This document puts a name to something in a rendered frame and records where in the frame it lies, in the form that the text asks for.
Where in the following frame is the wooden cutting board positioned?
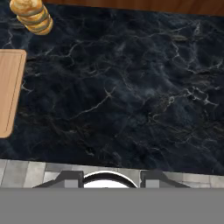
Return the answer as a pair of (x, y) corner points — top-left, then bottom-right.
(0, 48), (28, 139)

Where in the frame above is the white and black round object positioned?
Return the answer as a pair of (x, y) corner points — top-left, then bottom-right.
(82, 171), (138, 189)

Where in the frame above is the golden brown bread loaf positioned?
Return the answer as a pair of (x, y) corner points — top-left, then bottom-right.
(9, 0), (54, 36)

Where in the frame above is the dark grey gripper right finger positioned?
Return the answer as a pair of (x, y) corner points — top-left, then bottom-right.
(140, 169), (191, 189)

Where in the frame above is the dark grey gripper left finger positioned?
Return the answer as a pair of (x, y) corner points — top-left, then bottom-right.
(32, 170), (85, 189)

